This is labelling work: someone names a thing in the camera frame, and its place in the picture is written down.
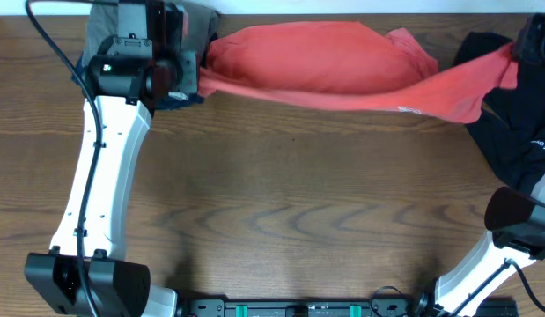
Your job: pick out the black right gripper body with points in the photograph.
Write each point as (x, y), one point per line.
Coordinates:
(539, 46)

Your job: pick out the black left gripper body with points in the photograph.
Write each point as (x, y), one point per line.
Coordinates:
(176, 77)

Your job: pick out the black garment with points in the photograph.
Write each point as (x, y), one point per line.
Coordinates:
(511, 132)

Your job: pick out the orange soccer t-shirt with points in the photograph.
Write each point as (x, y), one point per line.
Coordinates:
(347, 66)

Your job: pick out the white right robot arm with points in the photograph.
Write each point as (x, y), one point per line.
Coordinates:
(514, 239)

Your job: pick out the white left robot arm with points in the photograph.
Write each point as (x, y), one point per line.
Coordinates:
(84, 272)

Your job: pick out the folded navy garment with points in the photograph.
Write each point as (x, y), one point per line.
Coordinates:
(168, 104)

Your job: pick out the folded grey trousers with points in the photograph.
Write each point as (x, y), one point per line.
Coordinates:
(102, 27)

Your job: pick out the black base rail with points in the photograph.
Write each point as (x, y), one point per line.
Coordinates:
(257, 308)

